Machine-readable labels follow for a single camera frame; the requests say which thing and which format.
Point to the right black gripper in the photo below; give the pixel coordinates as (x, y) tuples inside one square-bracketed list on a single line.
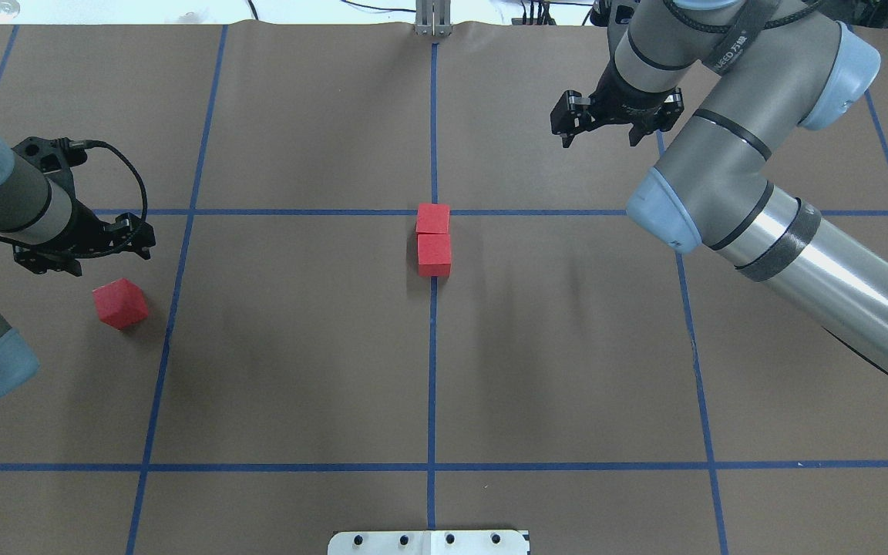
[(620, 104)]

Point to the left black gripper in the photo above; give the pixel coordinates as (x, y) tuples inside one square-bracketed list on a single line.
[(83, 229)]

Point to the red block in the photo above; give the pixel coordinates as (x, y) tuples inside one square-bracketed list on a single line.
[(120, 304), (434, 255), (433, 219)]

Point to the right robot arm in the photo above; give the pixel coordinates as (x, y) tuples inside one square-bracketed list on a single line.
[(780, 66)]

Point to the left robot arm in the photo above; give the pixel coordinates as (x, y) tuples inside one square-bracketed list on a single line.
[(46, 228)]

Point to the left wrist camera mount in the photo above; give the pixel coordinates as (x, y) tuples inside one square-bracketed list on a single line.
[(54, 157)]

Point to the aluminium frame post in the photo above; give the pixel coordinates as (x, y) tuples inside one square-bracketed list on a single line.
[(433, 18)]

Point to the white pedestal column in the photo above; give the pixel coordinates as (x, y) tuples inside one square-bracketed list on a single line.
[(430, 542)]

